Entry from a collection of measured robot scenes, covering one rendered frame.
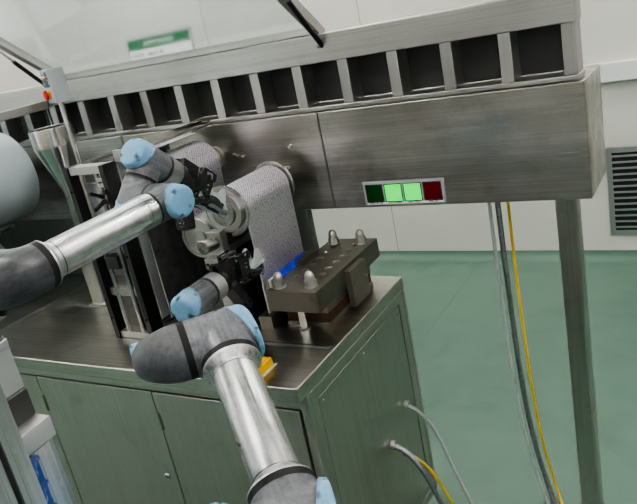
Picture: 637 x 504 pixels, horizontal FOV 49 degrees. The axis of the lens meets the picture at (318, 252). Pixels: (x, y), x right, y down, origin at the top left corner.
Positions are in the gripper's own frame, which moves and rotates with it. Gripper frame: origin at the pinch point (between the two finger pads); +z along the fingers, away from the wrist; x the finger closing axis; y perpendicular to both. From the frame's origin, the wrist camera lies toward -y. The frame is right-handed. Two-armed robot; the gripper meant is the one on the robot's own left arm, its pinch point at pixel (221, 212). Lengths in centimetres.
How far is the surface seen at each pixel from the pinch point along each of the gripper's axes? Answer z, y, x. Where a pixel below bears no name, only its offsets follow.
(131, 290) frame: 6.5, -20.8, 33.3
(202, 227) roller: 6.8, -1.5, 11.6
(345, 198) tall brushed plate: 33.9, 16.8, -17.8
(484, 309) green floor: 233, 31, 0
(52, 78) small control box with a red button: -23, 35, 54
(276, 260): 22.9, -6.3, -4.5
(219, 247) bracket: 6.9, -7.5, 4.0
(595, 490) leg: 116, -55, -80
